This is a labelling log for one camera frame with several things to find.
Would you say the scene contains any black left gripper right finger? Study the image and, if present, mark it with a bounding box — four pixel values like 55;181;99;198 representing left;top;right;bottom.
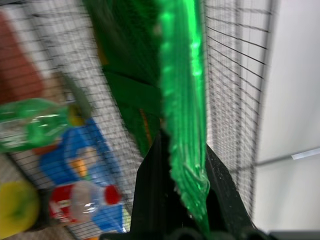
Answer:
205;144;257;232

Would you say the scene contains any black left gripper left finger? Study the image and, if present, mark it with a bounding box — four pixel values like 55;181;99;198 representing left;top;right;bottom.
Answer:
130;129;201;234

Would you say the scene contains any green snack bag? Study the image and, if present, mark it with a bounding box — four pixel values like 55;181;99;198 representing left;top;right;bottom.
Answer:
82;0;211;232

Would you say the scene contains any clear bottle red label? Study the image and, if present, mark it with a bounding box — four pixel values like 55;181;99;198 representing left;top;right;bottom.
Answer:
49;180;123;225

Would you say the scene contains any blue snack bag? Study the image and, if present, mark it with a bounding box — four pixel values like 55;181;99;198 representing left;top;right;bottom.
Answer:
38;117;129;233

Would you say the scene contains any yellow round fruit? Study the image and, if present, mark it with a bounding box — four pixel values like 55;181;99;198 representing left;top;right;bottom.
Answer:
0;180;41;234

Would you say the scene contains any green plastic bottle yellow cap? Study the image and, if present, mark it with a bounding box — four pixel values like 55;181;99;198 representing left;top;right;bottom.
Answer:
0;97;86;154

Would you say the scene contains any red-brown snack bag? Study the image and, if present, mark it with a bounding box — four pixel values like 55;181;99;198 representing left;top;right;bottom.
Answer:
0;11;66;105

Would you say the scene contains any black wire mesh basket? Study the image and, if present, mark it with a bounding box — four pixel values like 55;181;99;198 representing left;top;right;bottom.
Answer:
0;0;277;234

